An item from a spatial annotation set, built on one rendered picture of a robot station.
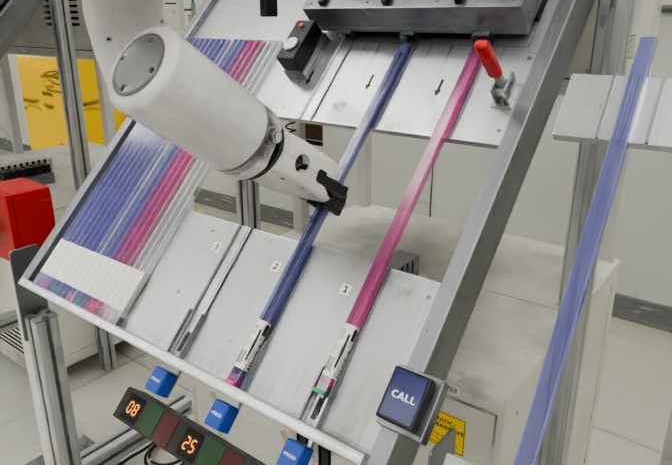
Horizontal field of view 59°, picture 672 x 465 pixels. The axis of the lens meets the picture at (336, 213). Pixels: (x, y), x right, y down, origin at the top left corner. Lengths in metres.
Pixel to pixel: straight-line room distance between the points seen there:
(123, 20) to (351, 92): 0.37
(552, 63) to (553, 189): 1.78
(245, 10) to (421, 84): 0.44
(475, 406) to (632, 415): 1.17
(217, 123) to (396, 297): 0.27
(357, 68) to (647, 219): 1.75
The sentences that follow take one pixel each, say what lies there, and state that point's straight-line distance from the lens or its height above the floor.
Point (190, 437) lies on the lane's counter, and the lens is 0.76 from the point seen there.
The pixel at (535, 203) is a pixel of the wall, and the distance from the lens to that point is 2.58.
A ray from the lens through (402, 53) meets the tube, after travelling 0.86.
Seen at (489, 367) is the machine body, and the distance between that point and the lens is 0.96.
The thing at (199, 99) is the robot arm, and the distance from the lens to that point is 0.54.
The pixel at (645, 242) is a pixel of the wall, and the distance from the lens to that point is 2.51.
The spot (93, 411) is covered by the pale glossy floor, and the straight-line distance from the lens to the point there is 2.02.
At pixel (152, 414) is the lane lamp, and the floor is 0.66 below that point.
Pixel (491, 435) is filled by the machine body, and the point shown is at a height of 0.56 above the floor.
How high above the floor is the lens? 1.13
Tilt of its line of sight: 18 degrees down
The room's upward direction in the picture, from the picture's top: straight up
